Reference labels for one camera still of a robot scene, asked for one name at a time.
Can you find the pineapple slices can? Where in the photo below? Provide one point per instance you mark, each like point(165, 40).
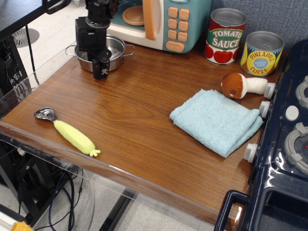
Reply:
point(262, 52)

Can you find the dark blue toy stove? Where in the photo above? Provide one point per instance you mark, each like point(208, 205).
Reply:
point(277, 199)

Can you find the black desk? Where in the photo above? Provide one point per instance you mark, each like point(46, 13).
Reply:
point(15, 14)

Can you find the tomato sauce can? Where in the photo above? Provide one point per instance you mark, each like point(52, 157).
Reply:
point(225, 32)

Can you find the plush brown mushroom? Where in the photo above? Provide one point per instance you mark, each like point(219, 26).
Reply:
point(236, 85)

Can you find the black computer tower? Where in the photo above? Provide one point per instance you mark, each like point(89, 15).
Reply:
point(12, 72)

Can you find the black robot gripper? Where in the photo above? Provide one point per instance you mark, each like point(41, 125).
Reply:
point(91, 32)

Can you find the black table leg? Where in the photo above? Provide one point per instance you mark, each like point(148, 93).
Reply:
point(115, 214)

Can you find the yellow handled scoop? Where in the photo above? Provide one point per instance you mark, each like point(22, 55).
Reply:
point(70, 133)

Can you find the light blue folded cloth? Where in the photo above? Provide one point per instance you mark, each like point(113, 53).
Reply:
point(217, 122)

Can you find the silver metal pot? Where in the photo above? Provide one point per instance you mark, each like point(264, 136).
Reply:
point(115, 45)

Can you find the blue toy microwave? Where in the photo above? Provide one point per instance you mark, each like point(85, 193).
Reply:
point(168, 25)

